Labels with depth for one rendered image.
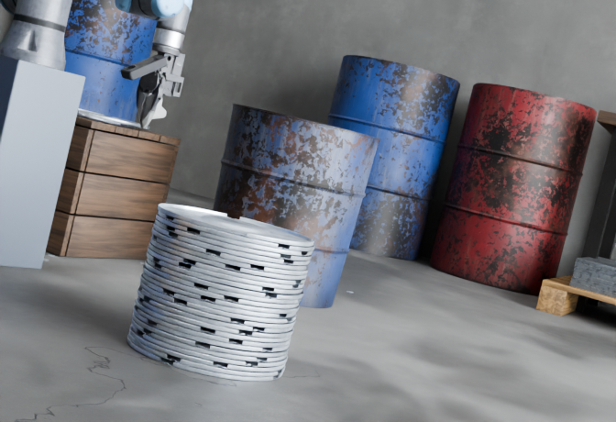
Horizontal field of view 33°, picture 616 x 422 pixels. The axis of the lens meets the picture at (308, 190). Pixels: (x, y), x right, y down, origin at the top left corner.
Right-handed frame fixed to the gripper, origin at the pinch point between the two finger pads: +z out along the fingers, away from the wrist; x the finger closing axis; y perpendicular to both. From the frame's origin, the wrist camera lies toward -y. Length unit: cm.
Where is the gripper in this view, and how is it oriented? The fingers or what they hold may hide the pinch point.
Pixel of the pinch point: (141, 123)
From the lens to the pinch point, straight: 273.5
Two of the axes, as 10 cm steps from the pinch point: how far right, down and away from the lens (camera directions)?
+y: 6.8, 1.3, 7.2
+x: -7.0, -2.0, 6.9
